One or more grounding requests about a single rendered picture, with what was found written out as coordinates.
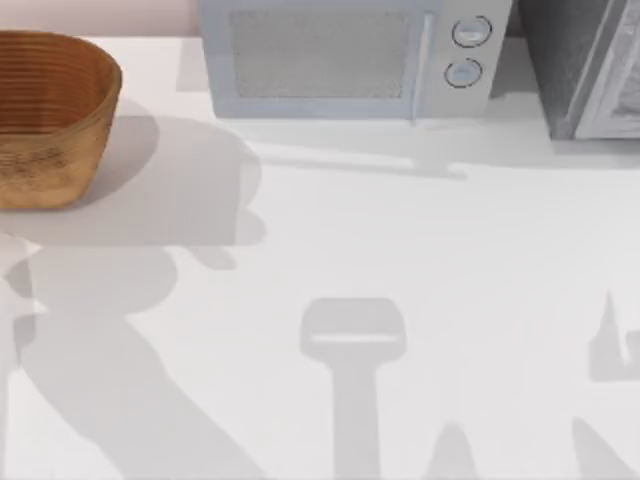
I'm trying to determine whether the brown wooden basket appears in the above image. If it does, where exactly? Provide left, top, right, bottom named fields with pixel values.
left=0, top=30, right=124, bottom=211

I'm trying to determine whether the microwave door handle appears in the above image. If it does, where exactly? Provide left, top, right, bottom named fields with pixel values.
left=410, top=13, right=434, bottom=126

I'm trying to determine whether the microwave oven door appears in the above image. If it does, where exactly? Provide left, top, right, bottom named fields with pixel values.
left=195, top=0, right=441, bottom=121

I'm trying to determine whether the round microwave knob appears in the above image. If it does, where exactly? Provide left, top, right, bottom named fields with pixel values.
left=450, top=14, right=494, bottom=50
left=443, top=56, right=484, bottom=90

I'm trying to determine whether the pale microwave oven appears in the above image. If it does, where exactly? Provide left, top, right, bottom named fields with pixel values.
left=194, top=0, right=515, bottom=126

